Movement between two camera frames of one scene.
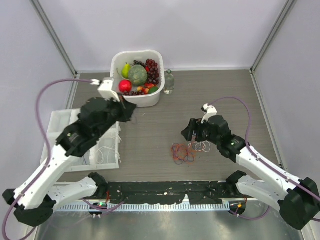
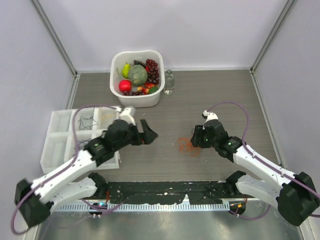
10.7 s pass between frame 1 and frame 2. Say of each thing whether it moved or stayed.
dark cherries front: stayed
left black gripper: moved
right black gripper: moved
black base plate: stayed
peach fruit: stayed
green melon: stayed
